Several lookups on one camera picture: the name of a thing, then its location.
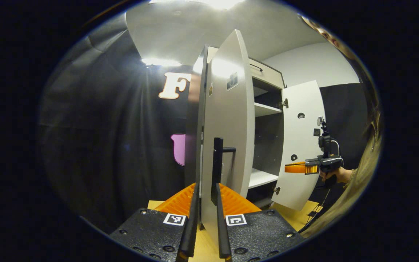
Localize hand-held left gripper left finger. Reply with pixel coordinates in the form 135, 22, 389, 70
109, 183, 200, 262

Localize grey double-door shoe cabinet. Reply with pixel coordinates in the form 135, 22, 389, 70
185, 44, 287, 210

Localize grey cabinet drawer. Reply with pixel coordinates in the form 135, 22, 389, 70
249, 58, 286, 90

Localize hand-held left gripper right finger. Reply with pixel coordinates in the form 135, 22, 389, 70
215, 183, 304, 262

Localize thin black cable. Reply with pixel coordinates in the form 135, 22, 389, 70
297, 140, 341, 234

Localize grey cabinet door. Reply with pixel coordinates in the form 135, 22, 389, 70
271, 80, 326, 211
199, 29, 256, 249

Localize person's head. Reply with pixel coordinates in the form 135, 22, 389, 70
300, 15, 382, 131

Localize ceiling light panel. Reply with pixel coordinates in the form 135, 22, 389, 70
149, 0, 246, 10

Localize grey cabinet shelf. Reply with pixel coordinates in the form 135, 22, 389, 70
254, 102, 283, 118
248, 168, 279, 190

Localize black door handle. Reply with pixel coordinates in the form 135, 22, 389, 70
211, 137, 237, 206

